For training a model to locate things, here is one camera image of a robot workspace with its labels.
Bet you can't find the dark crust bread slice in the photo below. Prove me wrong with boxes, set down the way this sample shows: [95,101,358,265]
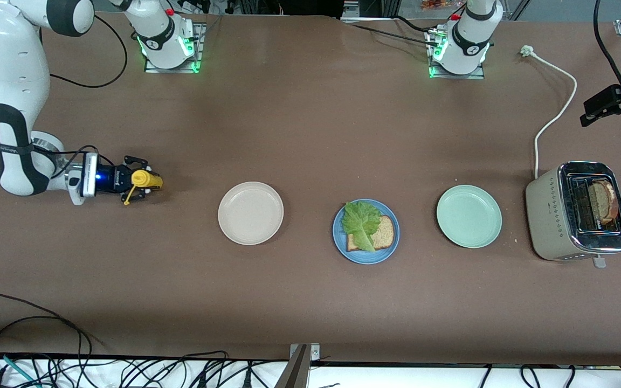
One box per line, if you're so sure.
[589,181,620,225]

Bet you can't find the green round plate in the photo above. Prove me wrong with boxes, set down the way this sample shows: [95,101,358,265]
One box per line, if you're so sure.
[437,185,503,249]

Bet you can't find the short black looping cable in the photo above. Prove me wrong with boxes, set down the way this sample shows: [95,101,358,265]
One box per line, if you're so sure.
[0,316,82,375]

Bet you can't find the blue round plate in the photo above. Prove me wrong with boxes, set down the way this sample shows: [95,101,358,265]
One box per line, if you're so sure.
[333,199,400,265]

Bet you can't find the green lettuce leaf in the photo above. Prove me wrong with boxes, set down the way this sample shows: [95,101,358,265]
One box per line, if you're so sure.
[341,200,382,253]

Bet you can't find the tangled black cables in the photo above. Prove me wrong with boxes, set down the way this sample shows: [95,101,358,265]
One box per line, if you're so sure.
[0,350,289,388]

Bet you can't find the grey metal bracket post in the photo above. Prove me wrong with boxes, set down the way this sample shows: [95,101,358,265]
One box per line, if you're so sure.
[275,343,321,388]

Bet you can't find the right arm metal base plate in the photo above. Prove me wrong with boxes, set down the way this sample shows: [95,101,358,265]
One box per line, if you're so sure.
[144,23,206,73]

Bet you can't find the yellow mustard squeeze bottle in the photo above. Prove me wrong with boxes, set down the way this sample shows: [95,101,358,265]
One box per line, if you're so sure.
[123,170,164,206]

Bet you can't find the teal cable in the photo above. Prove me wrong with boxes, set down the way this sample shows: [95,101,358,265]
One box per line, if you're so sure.
[0,351,39,388]

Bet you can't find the light brown bread slice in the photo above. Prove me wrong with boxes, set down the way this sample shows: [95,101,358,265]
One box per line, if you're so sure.
[347,215,396,252]

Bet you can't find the thin black base cable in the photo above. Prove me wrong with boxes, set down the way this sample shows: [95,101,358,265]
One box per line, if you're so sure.
[343,19,440,48]

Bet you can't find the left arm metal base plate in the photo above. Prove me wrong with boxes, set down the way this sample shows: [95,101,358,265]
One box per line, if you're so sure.
[426,30,486,80]

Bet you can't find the beige round plate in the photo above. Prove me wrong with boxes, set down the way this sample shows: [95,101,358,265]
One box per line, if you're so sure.
[218,182,285,246]

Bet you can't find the white toaster power cord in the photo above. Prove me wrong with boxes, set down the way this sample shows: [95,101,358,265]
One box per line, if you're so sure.
[521,46,578,179]

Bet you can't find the silver beige toaster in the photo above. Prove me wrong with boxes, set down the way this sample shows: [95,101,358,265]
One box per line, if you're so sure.
[525,161,621,269]

